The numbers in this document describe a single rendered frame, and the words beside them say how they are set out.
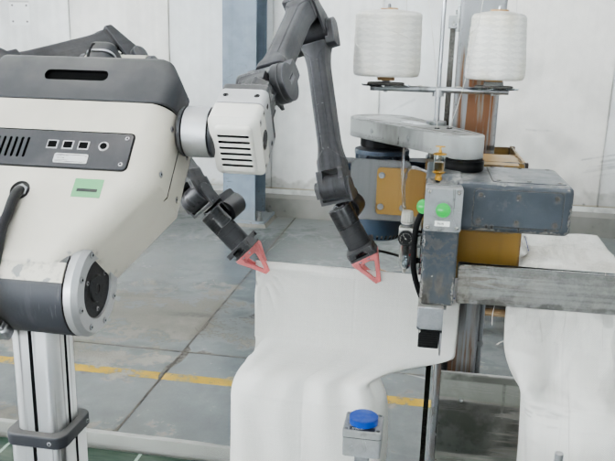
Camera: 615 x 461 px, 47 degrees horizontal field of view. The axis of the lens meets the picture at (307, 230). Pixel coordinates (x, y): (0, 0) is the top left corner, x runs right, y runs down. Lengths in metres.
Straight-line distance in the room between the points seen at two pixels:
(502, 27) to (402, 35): 0.23
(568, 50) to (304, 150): 2.49
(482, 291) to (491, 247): 0.15
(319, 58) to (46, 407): 0.97
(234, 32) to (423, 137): 4.83
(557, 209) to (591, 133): 5.30
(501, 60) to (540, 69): 4.96
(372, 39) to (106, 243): 0.85
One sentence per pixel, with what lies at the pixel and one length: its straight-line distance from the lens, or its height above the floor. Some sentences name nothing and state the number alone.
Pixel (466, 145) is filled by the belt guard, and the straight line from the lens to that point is 1.60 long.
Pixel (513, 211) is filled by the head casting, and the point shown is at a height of 1.28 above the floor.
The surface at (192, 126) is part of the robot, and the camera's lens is 1.26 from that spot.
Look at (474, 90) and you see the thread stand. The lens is 1.81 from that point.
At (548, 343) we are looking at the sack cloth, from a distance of 1.78.
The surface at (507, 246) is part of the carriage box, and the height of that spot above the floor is 1.13.
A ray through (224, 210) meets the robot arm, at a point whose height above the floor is 1.20.
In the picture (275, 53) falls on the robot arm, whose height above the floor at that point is 1.58.
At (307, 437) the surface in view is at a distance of 1.81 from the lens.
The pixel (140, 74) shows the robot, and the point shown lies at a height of 1.54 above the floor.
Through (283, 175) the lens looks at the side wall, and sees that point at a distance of 6.88.
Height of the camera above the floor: 1.59
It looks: 14 degrees down
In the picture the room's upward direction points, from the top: 1 degrees clockwise
